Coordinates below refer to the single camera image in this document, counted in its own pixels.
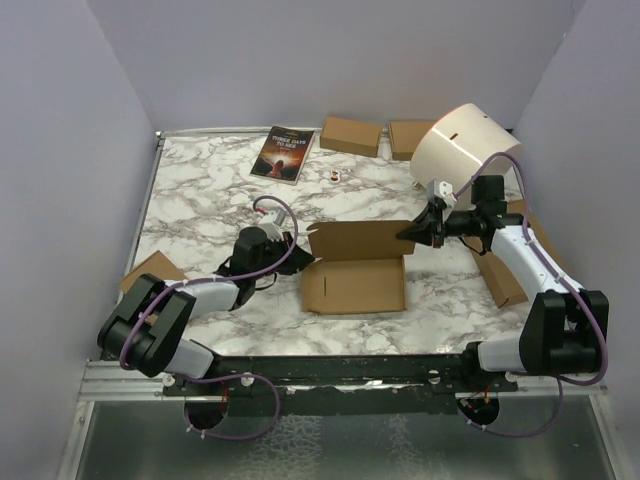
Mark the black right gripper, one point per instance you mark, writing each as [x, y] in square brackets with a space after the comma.
[429, 227]

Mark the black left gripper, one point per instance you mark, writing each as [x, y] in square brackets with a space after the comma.
[297, 260]

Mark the cardboard box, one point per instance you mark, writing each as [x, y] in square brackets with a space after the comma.
[512, 271]
[351, 136]
[359, 268]
[157, 264]
[405, 136]

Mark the small cartoon figure eraser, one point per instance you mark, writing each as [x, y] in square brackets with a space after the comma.
[334, 174]

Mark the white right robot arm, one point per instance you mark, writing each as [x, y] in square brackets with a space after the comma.
[564, 334]

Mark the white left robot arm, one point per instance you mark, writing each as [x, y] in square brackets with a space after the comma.
[145, 330]

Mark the white cylindrical drum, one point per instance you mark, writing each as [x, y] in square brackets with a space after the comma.
[455, 148]

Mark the Three Days To See book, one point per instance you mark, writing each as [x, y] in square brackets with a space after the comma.
[283, 155]

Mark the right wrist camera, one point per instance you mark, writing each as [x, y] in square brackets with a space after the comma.
[441, 190]

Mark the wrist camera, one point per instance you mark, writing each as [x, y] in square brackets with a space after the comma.
[441, 190]
[271, 223]

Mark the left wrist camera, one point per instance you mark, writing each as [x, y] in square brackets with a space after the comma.
[271, 223]

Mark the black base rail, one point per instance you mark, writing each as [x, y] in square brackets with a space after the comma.
[341, 385]

